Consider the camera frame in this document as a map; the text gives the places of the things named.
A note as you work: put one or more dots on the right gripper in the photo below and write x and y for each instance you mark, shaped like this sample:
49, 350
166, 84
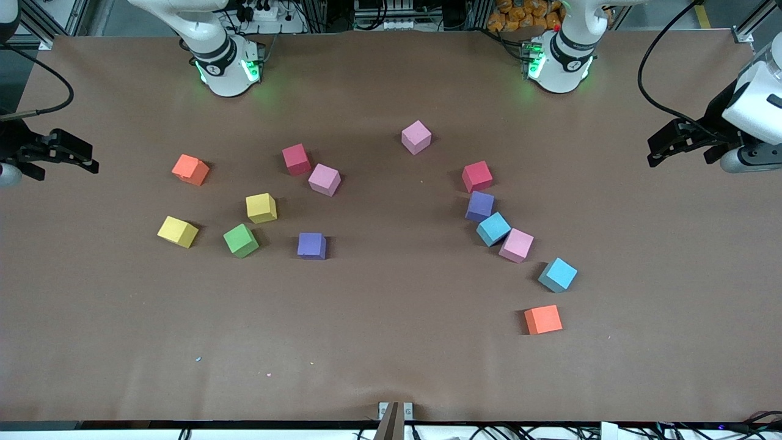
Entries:
13, 145

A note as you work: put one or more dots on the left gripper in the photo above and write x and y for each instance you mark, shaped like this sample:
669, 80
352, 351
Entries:
713, 120

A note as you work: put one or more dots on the green foam cube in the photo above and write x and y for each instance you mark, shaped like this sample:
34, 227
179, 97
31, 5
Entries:
241, 240

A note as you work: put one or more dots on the yellow foam cube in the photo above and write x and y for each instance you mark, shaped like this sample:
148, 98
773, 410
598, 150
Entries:
178, 231
261, 208

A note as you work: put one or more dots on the red foam cube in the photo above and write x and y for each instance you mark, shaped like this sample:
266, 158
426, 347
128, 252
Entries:
477, 177
297, 160

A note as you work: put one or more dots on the purple foam cube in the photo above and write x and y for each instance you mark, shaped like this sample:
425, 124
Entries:
311, 245
480, 206

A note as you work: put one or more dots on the pink foam cube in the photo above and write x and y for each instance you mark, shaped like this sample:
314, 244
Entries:
324, 179
416, 137
516, 245

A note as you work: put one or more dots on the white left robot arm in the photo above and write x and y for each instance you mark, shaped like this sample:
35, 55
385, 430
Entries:
559, 76

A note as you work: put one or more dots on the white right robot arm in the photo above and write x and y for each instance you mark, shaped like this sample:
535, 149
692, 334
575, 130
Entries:
226, 82

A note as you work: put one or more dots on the orange foam cube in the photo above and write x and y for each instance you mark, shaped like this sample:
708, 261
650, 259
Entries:
190, 171
543, 319

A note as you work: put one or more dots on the blue foam cube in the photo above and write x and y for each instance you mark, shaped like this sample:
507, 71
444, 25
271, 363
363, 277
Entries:
493, 229
559, 273

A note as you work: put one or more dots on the orange snack bags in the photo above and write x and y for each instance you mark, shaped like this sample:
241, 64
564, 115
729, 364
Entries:
525, 18

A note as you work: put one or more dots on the white power strip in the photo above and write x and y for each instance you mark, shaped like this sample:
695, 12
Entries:
275, 27

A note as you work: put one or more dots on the white electronic device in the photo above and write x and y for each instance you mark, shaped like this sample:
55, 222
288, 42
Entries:
391, 24

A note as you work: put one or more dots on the brown paper table cover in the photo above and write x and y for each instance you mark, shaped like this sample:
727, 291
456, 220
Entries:
391, 305

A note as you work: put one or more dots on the aluminium frame post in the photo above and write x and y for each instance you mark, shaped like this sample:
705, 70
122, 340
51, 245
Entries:
46, 41
744, 35

